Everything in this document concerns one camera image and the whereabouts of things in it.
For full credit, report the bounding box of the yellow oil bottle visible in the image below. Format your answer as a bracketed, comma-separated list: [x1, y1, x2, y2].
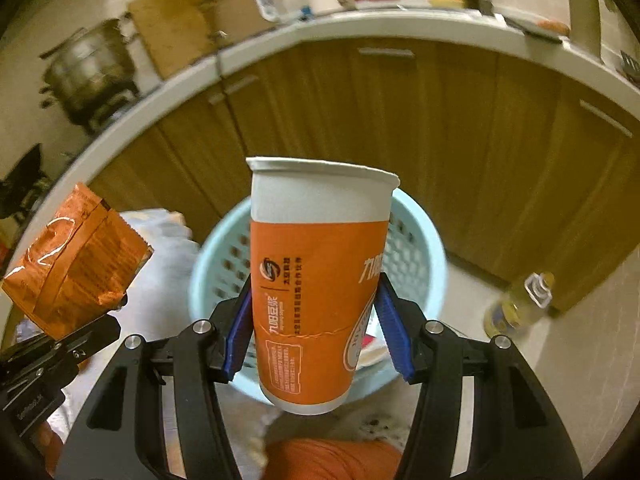
[484, 271, 557, 341]

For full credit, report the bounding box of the orange snack packet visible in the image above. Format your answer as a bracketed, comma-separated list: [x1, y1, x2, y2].
[1, 182, 154, 341]

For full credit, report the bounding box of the black gas stove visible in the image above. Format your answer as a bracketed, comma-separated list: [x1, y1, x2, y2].
[40, 87, 143, 135]

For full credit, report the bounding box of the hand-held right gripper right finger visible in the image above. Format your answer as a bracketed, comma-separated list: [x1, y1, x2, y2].
[375, 272, 586, 480]

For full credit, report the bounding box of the steel steamer pot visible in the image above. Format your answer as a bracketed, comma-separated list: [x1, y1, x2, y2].
[40, 19, 141, 121]

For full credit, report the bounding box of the light blue plastic basket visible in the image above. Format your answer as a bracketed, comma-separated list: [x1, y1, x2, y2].
[190, 187, 448, 406]

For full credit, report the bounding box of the white paper scrap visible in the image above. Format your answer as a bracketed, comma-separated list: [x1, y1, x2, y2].
[359, 334, 390, 367]

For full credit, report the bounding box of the orange dish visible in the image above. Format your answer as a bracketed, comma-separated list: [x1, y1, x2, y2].
[536, 16, 572, 37]

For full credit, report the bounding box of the wooden cutting board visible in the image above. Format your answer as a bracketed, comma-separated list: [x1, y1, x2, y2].
[127, 0, 221, 81]

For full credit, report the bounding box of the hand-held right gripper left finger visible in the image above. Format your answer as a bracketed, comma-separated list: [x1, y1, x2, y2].
[54, 274, 253, 480]

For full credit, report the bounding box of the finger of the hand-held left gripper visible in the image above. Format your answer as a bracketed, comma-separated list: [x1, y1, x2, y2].
[0, 312, 123, 392]

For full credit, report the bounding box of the wooden kitchen cabinet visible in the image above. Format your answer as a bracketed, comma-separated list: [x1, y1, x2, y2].
[85, 37, 640, 313]

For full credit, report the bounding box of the orange and white paper cup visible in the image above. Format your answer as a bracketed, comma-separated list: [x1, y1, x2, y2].
[246, 156, 401, 416]

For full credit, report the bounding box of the wall utensil rack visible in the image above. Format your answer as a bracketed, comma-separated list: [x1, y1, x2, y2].
[619, 49, 640, 87]

